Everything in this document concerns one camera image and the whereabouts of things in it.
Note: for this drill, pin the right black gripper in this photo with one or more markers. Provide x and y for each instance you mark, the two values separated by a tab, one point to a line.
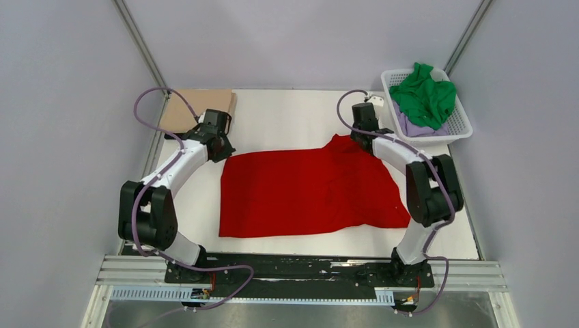
352	134

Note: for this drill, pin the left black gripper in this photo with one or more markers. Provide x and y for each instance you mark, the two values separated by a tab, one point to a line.
227	153

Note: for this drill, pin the red t shirt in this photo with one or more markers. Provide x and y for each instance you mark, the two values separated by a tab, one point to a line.
304	192

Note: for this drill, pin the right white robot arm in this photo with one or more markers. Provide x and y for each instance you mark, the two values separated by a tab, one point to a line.
433	194

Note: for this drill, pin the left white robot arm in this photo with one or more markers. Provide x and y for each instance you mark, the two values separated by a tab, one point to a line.
147	215

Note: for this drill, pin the folded black t shirt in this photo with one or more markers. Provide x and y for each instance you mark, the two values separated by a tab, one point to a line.
169	136

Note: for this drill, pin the green t shirt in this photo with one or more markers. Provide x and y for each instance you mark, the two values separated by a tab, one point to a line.
425	101

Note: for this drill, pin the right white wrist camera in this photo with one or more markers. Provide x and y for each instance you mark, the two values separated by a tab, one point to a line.
378	104

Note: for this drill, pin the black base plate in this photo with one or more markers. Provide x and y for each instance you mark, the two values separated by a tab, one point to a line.
294	276

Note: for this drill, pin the left aluminium frame post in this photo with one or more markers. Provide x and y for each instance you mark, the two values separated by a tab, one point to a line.
132	27

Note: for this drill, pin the aluminium frame post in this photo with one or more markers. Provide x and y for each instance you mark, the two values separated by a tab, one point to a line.
132	27
468	33

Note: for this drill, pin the right aluminium frame post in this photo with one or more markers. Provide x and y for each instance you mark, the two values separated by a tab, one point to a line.
468	33

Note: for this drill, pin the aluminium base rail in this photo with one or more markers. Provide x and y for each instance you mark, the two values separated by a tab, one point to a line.
457	275

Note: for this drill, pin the white slotted cable duct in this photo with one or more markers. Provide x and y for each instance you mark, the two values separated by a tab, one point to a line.
196	296

